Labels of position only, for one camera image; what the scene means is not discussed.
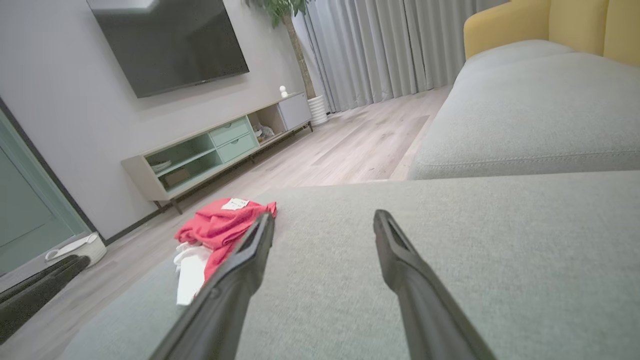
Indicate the small brown box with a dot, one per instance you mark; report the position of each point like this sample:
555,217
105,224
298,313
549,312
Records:
177,178

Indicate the yellow sofa backrest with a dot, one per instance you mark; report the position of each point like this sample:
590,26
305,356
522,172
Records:
575,25

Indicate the grey pleated curtains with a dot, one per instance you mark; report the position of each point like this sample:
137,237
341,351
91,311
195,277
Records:
390,45

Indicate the dark grey floor mat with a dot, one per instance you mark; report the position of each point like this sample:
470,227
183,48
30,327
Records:
35,292

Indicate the green glass door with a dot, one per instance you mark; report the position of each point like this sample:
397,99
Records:
25,210

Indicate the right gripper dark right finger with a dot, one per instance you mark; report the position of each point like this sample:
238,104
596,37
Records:
425,310

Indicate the small grey toy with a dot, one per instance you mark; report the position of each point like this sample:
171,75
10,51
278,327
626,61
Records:
263,132

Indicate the stack of white plates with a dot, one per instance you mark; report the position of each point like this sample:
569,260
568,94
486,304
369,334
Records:
161,166

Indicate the black wall television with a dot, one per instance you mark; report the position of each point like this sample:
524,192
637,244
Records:
170,45

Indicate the white laundry basket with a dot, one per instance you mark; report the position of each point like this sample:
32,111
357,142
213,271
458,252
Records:
85,250

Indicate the grey sofa back cushion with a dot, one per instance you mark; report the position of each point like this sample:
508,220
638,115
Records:
525,115

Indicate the large grey sofa seat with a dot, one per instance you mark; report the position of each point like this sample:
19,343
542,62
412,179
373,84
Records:
500,275

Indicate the indoor tree plant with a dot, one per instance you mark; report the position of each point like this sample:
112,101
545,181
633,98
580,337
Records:
300,55

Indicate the small white figurine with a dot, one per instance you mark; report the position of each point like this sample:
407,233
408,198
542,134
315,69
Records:
283,92

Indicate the beige green tv cabinet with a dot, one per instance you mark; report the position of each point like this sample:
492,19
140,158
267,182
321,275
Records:
142,175

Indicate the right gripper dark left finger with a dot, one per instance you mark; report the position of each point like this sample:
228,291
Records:
225,305

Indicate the red jersey white sleeves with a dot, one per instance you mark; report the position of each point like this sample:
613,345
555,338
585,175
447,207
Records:
215,227

